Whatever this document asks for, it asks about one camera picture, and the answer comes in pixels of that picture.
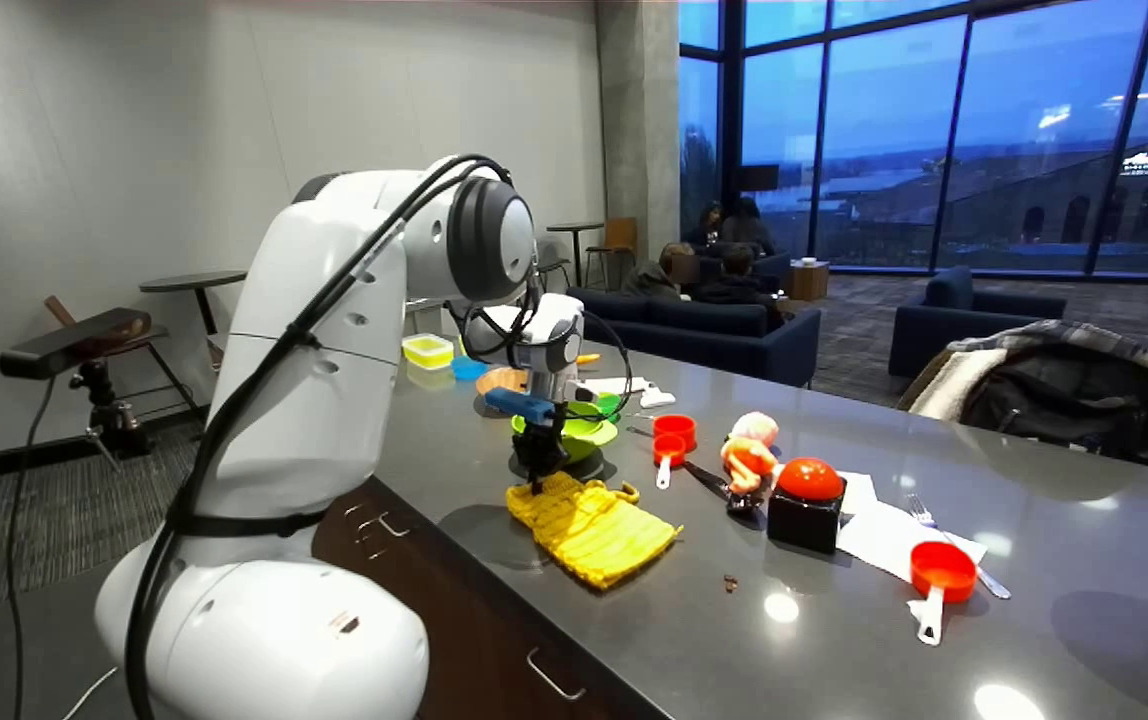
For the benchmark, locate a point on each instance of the yellow plastic container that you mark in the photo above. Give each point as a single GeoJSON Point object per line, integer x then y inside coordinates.
{"type": "Point", "coordinates": [427, 355]}

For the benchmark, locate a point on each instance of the grey black jacket pile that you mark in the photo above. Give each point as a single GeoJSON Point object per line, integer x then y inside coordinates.
{"type": "Point", "coordinates": [1064, 392]}

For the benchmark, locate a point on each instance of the small green bowl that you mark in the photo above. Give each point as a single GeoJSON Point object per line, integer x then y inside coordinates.
{"type": "Point", "coordinates": [599, 404]}

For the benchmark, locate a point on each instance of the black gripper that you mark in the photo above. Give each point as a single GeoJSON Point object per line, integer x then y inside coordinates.
{"type": "Point", "coordinates": [541, 444]}

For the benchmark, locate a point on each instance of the black camera on tripod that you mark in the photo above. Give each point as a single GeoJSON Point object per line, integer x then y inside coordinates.
{"type": "Point", "coordinates": [78, 343]}

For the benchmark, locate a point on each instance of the lime green colander bowl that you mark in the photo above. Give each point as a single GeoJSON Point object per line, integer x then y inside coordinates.
{"type": "Point", "coordinates": [589, 436]}

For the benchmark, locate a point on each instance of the folded white napkin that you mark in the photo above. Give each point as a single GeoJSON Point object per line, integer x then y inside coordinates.
{"type": "Point", "coordinates": [624, 388]}

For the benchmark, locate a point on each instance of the round dark cafe table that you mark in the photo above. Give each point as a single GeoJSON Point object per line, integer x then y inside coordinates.
{"type": "Point", "coordinates": [193, 280]}

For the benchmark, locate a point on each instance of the dark sofa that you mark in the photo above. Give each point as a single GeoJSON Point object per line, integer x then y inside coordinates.
{"type": "Point", "coordinates": [716, 343]}

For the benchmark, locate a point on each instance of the red measuring cup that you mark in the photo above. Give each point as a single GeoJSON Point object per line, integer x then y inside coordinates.
{"type": "Point", "coordinates": [943, 569]}
{"type": "Point", "coordinates": [672, 435]}

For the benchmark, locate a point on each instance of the wooden side table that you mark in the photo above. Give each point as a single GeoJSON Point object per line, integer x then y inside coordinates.
{"type": "Point", "coordinates": [808, 280]}

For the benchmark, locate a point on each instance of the black square block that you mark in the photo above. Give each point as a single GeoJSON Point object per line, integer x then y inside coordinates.
{"type": "Point", "coordinates": [800, 526]}

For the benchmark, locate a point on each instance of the dark wood counter cabinet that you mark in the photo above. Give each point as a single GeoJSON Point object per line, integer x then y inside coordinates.
{"type": "Point", "coordinates": [467, 612]}

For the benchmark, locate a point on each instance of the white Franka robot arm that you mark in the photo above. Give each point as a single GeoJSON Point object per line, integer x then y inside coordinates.
{"type": "Point", "coordinates": [317, 333]}

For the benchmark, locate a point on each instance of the brown crumbs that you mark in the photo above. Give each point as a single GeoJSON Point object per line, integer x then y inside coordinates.
{"type": "Point", "coordinates": [729, 581]}

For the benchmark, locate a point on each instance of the large glass window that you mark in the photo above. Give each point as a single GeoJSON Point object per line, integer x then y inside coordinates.
{"type": "Point", "coordinates": [975, 134]}

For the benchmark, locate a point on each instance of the seated person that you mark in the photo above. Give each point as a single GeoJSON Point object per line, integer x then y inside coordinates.
{"type": "Point", "coordinates": [662, 272]}
{"type": "Point", "coordinates": [739, 263]}

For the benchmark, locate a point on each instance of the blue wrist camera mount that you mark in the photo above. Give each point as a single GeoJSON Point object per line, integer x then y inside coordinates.
{"type": "Point", "coordinates": [535, 404]}

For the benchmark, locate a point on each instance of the dark armchair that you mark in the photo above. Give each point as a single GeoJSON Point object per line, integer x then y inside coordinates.
{"type": "Point", "coordinates": [957, 324]}

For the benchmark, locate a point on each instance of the yellow crocheted cloth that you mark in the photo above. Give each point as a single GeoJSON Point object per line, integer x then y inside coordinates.
{"type": "Point", "coordinates": [599, 535]}

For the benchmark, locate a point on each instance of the brown chair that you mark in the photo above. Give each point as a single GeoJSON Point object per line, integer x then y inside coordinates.
{"type": "Point", "coordinates": [617, 244]}

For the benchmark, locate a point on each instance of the tall cafe table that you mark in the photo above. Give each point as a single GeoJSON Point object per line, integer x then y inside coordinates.
{"type": "Point", "coordinates": [572, 231]}

